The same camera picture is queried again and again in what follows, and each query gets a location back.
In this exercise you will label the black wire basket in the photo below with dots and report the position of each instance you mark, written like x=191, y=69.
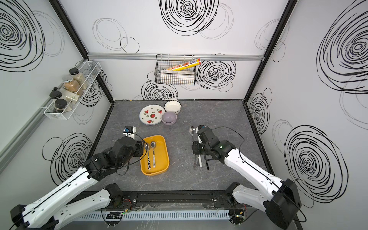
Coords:
x=184, y=77

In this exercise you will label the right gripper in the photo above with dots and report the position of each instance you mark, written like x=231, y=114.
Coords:
x=194, y=148

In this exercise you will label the yellow foil roll box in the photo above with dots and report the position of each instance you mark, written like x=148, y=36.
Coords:
x=186, y=65

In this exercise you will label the aluminium wall rail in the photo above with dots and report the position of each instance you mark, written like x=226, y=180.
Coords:
x=147, y=56

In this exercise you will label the spice jar black lid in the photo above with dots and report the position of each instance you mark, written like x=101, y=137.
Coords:
x=78, y=76

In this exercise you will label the wooden handle spoon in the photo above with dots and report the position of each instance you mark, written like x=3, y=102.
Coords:
x=192, y=131

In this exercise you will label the clear wall shelf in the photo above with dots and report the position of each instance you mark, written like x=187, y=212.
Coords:
x=79, y=106

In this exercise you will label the brown spice jar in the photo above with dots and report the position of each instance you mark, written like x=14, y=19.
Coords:
x=72, y=85

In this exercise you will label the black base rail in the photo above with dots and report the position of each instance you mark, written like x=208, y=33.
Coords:
x=212, y=198

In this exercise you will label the front black lid jar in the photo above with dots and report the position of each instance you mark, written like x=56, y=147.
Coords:
x=59, y=106

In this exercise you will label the silver spoon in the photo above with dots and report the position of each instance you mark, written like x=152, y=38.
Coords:
x=153, y=146

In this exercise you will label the cow pattern handle spoon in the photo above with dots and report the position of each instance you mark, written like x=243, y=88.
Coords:
x=148, y=156

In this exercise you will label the white scalloped bowl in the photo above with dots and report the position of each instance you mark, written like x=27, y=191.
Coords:
x=173, y=106

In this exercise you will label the purple bowl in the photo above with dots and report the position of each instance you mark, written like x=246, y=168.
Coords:
x=169, y=118

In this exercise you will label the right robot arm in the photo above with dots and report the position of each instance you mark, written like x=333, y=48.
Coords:
x=278, y=199

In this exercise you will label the watermelon pattern plate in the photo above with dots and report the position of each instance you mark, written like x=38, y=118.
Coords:
x=151, y=114

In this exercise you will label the yellow storage box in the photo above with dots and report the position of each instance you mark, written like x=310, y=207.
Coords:
x=161, y=155

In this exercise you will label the iridescent gold spoon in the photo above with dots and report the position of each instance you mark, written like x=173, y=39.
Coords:
x=195, y=162

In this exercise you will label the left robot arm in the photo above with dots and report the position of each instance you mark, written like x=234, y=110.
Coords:
x=56, y=209

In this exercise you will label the white cable duct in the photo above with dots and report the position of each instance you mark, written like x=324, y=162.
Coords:
x=157, y=215

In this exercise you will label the black long spoon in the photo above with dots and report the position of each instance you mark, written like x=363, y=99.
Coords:
x=206, y=161

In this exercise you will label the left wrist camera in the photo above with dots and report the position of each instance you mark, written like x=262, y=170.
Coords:
x=129, y=131

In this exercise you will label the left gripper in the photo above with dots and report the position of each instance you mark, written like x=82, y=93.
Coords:
x=140, y=147

